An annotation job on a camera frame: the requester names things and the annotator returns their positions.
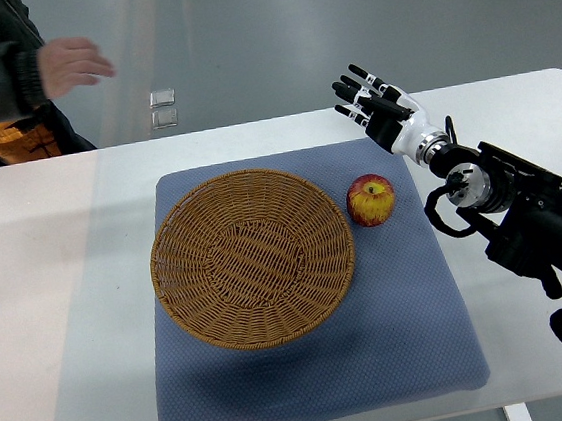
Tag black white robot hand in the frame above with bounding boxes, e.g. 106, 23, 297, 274
331, 64, 450, 164

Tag upper metal floor plate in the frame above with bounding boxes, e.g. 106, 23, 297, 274
149, 88, 176, 108

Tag lower metal floor plate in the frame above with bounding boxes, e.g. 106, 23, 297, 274
151, 108, 178, 130

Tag orange black trousers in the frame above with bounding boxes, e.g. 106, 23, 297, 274
0, 102, 95, 168

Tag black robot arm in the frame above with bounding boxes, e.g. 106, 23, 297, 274
419, 136, 562, 299

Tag blue grey cushion mat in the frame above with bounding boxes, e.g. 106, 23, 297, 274
155, 138, 490, 421

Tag red yellow apple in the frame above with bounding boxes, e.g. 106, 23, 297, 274
346, 173, 396, 228

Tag person's bare hand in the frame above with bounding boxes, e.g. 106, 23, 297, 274
37, 36, 116, 100

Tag metal floor plate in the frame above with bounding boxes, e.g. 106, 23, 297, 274
151, 108, 178, 130
149, 88, 176, 108

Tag brown wicker basket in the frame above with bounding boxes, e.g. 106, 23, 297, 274
150, 168, 356, 351

